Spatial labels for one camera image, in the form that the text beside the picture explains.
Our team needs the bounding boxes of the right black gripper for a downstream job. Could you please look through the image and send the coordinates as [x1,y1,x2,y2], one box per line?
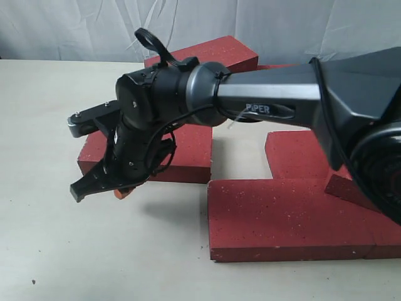
[70,120,177,203]

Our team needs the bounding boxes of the red brick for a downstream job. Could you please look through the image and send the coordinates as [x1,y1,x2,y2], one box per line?
[143,35,260,71]
[323,165,400,225]
[362,208,400,260]
[77,125,212,184]
[207,179,375,262]

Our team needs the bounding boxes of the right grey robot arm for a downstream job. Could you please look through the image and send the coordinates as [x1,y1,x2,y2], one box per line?
[68,47,400,223]

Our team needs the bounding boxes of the centre lower base brick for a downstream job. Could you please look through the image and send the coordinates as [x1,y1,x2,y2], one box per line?
[265,130,329,179]

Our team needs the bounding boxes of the base brick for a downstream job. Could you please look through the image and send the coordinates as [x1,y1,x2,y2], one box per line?
[265,130,329,179]
[256,64,296,70]

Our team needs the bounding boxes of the rear right base brick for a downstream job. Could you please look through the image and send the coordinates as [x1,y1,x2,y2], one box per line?
[256,64,296,70]

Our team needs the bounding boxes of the white backdrop cloth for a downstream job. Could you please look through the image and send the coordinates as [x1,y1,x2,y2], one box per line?
[1,0,400,65]

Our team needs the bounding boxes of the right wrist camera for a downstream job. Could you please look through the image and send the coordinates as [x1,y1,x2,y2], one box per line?
[67,100,120,138]

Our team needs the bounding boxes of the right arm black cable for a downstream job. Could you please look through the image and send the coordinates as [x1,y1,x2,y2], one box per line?
[134,27,358,176]

